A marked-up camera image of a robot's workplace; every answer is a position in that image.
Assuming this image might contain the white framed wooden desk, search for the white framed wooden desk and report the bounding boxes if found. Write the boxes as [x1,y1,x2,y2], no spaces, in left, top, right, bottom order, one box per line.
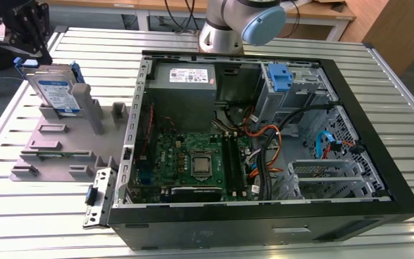
[47,0,139,30]
[119,0,358,42]

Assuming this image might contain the wooden cabinet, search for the wooden cabinet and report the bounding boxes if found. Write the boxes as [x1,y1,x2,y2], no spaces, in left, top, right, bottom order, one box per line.
[361,0,414,78]

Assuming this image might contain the hard disk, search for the hard disk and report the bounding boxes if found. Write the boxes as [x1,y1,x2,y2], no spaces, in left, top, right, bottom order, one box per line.
[14,57,86,119]

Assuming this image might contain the silver expansion slot bracket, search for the silver expansion slot bracket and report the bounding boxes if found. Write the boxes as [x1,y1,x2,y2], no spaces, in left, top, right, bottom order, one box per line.
[82,167,118,230]

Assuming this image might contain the green motherboard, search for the green motherboard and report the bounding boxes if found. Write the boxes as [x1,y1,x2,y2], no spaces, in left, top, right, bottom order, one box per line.
[127,131,262,203]

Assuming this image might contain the green RAM stick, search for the green RAM stick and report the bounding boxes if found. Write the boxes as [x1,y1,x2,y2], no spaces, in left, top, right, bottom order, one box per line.
[35,151,90,159]

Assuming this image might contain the CPU socket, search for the CPU socket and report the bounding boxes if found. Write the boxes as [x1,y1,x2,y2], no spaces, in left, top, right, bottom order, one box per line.
[189,150,215,183]

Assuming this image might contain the silver CPU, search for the silver CPU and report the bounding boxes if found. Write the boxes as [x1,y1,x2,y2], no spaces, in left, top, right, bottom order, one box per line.
[191,158,213,173]

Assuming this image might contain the thin multicoloured fan wire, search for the thin multicoloured fan wire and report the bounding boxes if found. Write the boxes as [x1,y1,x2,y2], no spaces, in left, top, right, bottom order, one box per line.
[159,115,178,133]

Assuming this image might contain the yellow power wire bundle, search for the yellow power wire bundle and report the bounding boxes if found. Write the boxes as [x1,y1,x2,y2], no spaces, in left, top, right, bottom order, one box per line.
[213,118,246,133]

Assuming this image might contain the silver disk bay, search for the silver disk bay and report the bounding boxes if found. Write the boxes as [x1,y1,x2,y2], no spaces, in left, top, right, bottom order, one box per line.
[286,158,390,201]

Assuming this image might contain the blue plastic drive latch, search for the blue plastic drive latch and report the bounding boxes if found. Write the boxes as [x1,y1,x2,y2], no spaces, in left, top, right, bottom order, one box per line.
[269,63,294,93]

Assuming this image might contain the silver optical drive cage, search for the silver optical drive cage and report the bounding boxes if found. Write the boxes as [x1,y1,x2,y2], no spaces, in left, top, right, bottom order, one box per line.
[255,62,340,128]

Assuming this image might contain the orange red power wires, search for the orange red power wires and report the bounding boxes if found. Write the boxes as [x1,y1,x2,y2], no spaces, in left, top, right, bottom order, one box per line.
[245,125,283,179]

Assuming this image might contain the grey power supply unit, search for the grey power supply unit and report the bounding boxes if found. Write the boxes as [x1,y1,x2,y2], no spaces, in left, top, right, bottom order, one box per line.
[145,63,218,133]

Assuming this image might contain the black open PC case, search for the black open PC case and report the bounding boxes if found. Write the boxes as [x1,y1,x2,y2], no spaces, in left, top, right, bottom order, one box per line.
[82,49,414,251]

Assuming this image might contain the blue SATA wire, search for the blue SATA wire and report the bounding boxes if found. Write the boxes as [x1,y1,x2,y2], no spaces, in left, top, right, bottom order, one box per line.
[316,129,342,161]

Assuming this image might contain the black graphics card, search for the black graphics card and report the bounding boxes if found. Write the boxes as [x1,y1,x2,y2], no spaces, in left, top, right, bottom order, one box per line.
[170,185,225,203]

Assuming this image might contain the grey parts rack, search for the grey parts rack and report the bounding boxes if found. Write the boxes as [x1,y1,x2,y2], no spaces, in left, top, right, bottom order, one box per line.
[8,83,135,183]

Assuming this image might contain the red twisted fan wire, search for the red twisted fan wire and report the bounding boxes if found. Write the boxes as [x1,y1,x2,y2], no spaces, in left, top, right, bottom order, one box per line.
[139,103,157,160]

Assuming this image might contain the disk power wire black connector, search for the disk power wire black connector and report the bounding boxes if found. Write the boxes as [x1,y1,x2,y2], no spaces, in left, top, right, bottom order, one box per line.
[329,139,366,155]

